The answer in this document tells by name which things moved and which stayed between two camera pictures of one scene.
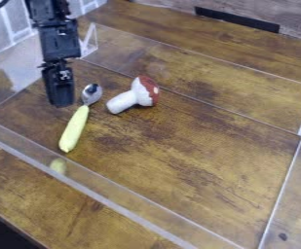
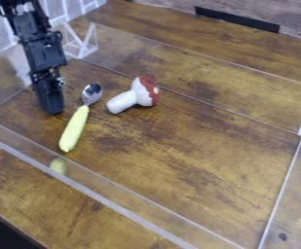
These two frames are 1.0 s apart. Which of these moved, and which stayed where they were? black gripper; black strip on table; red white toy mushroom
Moved: black gripper
Stayed: red white toy mushroom; black strip on table
